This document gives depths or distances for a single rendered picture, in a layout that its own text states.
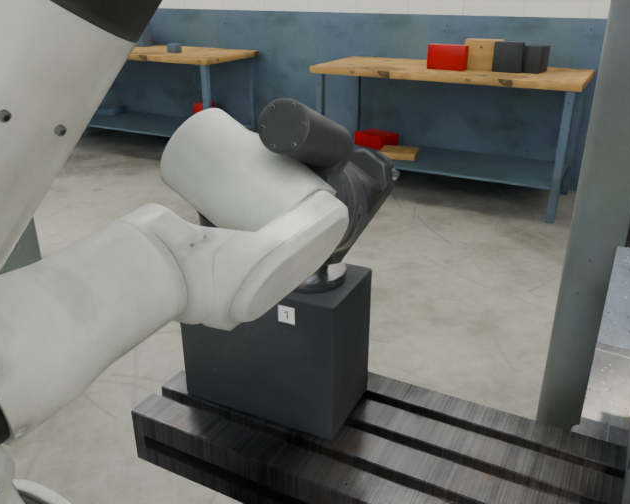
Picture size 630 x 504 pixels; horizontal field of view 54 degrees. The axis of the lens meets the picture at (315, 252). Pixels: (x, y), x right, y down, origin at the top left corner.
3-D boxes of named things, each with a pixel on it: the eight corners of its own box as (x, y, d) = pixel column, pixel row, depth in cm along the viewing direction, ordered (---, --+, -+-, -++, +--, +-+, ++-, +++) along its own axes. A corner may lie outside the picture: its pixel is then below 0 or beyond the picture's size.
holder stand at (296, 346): (331, 442, 75) (333, 298, 67) (185, 394, 84) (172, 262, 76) (368, 389, 85) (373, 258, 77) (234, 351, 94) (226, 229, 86)
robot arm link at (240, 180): (312, 282, 49) (250, 295, 38) (216, 203, 52) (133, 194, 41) (397, 165, 46) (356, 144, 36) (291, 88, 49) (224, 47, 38)
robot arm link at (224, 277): (335, 257, 44) (202, 368, 36) (246, 185, 47) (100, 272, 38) (366, 194, 40) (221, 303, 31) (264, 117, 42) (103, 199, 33)
